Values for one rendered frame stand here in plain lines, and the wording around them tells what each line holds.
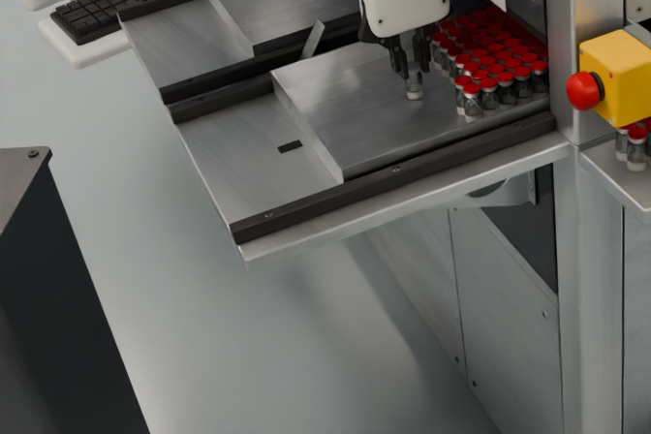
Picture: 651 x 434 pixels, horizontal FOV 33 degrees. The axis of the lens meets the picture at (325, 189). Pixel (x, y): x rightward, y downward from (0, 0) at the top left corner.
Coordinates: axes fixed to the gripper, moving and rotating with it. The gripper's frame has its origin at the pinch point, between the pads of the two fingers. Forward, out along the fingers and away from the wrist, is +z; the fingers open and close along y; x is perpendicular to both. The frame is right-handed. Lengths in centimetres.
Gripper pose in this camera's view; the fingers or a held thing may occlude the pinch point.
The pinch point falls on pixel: (410, 57)
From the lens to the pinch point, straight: 137.1
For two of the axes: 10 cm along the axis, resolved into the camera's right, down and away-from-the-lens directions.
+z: 1.6, 7.9, 5.9
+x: -3.5, -5.1, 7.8
